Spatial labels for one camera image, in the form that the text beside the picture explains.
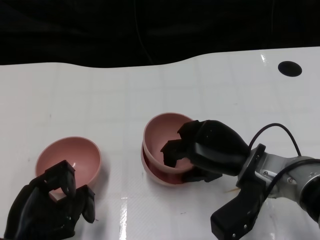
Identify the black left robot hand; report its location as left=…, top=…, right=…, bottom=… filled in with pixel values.
left=3, top=159, right=97, bottom=240

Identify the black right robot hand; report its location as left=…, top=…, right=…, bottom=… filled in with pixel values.
left=159, top=119, right=251, bottom=185

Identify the pink plastic bowl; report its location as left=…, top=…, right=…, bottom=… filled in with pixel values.
left=143, top=112, right=196, bottom=175
left=35, top=136, right=102, bottom=196
left=141, top=142, right=198, bottom=187

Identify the black round table grommet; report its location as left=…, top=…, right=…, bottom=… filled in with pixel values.
left=277, top=60, right=303, bottom=78

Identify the black backdrop cloth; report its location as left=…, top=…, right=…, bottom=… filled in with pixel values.
left=0, top=0, right=320, bottom=69

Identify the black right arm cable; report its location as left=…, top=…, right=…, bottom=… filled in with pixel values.
left=248, top=123, right=320, bottom=201

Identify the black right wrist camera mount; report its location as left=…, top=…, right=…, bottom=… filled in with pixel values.
left=210, top=143, right=267, bottom=238

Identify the thin hanging cable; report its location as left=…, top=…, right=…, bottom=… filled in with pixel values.
left=136, top=0, right=153, bottom=66

